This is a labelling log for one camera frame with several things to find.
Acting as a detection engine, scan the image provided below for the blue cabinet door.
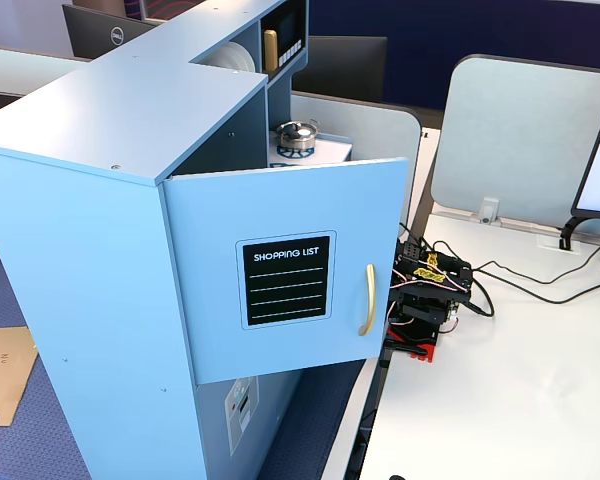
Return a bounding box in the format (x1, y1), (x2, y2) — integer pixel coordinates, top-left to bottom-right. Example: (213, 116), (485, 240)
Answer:
(160, 157), (410, 386)

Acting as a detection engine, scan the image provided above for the blue round trivet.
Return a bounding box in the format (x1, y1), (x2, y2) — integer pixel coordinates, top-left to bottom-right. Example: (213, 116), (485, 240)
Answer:
(274, 143), (316, 160)

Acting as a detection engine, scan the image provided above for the steel toy pot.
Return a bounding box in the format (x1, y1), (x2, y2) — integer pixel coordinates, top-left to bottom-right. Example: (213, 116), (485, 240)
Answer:
(275, 118), (322, 151)

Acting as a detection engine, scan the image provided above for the grey desk divider panel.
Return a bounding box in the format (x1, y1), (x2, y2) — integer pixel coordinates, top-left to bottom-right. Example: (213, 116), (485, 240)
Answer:
(0, 45), (94, 96)
(289, 91), (424, 236)
(429, 53), (600, 236)

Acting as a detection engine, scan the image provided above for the dark monitor back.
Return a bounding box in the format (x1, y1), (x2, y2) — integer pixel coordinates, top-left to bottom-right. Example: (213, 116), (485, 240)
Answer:
(302, 35), (389, 104)

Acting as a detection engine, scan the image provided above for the white toy plate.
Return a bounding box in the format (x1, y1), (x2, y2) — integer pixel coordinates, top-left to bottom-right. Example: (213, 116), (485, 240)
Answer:
(205, 41), (256, 73)

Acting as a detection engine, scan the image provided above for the black toy microwave door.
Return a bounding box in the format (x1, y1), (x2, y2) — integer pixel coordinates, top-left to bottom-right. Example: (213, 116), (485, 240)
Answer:
(259, 0), (310, 76)

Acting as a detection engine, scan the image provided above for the blue toy play kitchen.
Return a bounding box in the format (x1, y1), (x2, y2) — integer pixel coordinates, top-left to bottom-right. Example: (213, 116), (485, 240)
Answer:
(0, 0), (411, 480)

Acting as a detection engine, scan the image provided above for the black dell monitor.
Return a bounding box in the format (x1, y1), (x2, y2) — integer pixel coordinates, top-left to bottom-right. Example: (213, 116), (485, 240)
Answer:
(62, 3), (161, 60)

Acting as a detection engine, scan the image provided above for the flat cardboard sheet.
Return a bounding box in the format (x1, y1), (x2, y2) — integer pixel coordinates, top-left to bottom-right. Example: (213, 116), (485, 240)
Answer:
(0, 325), (40, 429)

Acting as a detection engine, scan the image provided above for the gold cabinet door handle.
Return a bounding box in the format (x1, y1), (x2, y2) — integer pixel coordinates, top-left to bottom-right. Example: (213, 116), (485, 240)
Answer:
(358, 263), (377, 338)

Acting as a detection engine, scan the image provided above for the red printed base mount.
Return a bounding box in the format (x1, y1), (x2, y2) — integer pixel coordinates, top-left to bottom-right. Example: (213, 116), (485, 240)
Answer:
(382, 324), (439, 365)

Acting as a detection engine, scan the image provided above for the white divider bracket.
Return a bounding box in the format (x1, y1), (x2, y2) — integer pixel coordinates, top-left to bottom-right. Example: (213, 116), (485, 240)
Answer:
(477, 197), (501, 225)

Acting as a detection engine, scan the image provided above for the gold microwave handle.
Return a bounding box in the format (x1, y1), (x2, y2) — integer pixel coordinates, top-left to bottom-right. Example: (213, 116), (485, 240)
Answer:
(262, 29), (280, 73)

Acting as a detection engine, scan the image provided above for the white desk cable plate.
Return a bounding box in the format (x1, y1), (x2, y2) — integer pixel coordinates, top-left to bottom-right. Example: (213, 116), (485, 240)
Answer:
(537, 232), (584, 255)

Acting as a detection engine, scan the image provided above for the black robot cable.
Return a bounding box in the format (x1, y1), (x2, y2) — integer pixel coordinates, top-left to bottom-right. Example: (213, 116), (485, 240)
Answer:
(472, 234), (600, 305)

